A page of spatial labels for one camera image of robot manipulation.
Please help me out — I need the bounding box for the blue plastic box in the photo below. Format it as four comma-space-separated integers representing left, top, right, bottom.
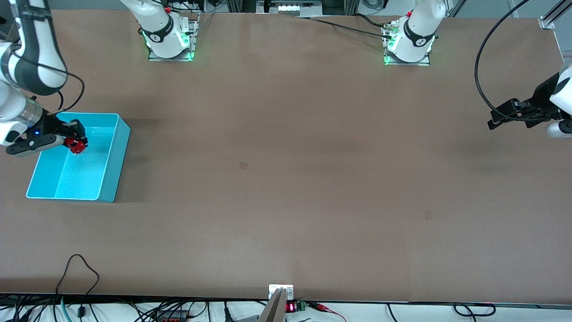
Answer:
25, 113, 131, 203

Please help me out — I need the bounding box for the aluminium frame corner bracket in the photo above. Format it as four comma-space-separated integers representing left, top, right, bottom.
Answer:
538, 0, 572, 31

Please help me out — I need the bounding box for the short black base cable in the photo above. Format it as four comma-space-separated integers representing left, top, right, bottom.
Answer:
355, 13, 393, 28

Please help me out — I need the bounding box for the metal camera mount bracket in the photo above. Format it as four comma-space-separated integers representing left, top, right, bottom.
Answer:
258, 284, 294, 322

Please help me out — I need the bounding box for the thin black looped cable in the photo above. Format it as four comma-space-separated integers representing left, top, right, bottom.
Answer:
55, 254, 100, 319

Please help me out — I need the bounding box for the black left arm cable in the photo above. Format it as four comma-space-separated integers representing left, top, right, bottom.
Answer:
474, 0, 530, 122

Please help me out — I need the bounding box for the red beetle toy car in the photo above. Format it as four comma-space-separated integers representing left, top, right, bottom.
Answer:
65, 137, 88, 155

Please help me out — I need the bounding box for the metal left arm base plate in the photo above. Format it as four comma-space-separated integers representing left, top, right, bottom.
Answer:
383, 20, 431, 67

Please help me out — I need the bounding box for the lit electronics box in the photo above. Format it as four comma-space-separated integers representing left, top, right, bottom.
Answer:
257, 0, 323, 14

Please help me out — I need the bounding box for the red wire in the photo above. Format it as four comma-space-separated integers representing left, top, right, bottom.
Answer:
307, 301, 348, 322

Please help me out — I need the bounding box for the black orange power strip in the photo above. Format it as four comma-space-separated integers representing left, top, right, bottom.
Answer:
154, 310, 189, 322

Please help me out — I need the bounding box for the long black base cable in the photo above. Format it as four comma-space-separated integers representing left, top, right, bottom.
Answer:
297, 15, 394, 39

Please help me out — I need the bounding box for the black coiled cable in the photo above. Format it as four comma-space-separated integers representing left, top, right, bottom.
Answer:
453, 303, 497, 317

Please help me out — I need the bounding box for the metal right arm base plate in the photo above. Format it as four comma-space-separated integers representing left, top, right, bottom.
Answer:
148, 13, 200, 62

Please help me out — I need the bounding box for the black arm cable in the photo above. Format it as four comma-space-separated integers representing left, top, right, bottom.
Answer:
474, 0, 530, 122
42, 65, 86, 116

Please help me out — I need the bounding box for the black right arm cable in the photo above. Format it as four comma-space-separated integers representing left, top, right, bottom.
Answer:
42, 65, 86, 116

